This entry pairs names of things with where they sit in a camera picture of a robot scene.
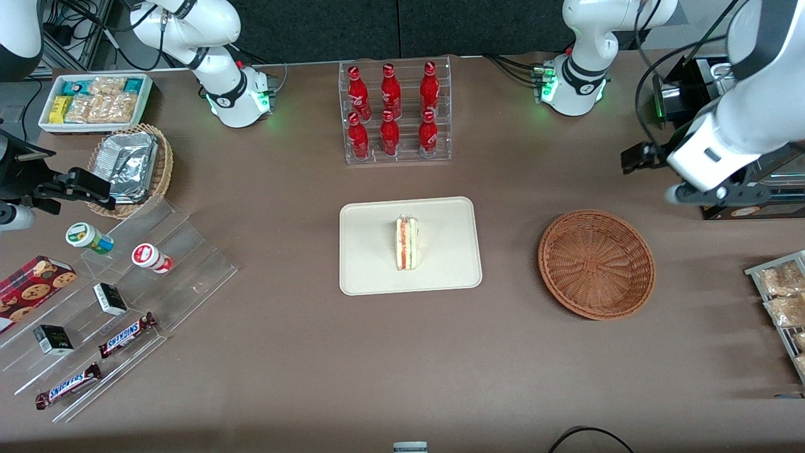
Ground cream plastic tray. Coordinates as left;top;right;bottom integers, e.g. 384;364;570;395
339;196;484;297

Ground black base cables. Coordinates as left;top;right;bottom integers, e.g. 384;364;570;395
483;53;544;87

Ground brown wicker basket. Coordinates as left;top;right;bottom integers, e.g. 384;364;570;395
538;209;657;322

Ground red cookie box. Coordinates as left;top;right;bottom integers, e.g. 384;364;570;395
0;255;78;335

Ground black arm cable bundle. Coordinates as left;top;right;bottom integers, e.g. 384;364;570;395
632;0;743;152

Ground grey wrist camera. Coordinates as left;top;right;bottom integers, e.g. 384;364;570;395
0;203;37;233
665;181;731;207

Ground white plastic snack bin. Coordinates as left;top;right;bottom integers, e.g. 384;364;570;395
38;73;154;135

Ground aluminium frame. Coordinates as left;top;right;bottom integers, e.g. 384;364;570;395
43;0;115;71

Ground clear acrylic bottle rack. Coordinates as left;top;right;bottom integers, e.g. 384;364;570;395
338;56;453;166

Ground small black box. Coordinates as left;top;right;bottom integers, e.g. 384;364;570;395
33;324;75;357
92;282;129;316

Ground red cola bottle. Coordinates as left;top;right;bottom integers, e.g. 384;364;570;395
347;113;370;160
419;61;441;118
379;111;401;157
418;111;440;159
347;65;372;121
380;63;403;120

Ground triangle sandwich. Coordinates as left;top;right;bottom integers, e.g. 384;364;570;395
394;215;419;272

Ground clear acrylic step display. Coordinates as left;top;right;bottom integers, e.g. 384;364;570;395
0;198;239;423

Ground clear cracker bag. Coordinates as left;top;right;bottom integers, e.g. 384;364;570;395
65;94;138;124
88;76;127;97

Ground red lid cup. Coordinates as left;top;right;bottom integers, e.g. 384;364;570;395
131;243;174;274

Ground light wicker basket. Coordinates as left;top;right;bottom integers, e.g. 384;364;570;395
87;123;174;220

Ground steel pan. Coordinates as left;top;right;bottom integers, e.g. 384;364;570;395
709;62;735;95

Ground silver foil packet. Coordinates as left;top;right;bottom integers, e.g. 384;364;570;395
94;131;158;204

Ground green lid cup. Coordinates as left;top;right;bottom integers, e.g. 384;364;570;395
65;222;115;255

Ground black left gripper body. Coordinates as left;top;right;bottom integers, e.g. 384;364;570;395
645;142;671;171

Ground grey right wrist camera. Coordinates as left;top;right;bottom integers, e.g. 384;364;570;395
0;203;37;233

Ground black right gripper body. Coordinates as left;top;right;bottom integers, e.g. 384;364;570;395
0;129;77;210

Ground clear snack bag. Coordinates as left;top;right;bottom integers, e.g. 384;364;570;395
757;260;805;297
763;294;805;328

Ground black counter appliance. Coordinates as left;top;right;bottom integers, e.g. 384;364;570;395
652;54;805;221

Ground snickers bar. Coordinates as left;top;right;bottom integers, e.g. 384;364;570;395
35;362;102;411
98;312;157;359

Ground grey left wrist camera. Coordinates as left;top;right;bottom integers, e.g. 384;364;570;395
665;181;731;207

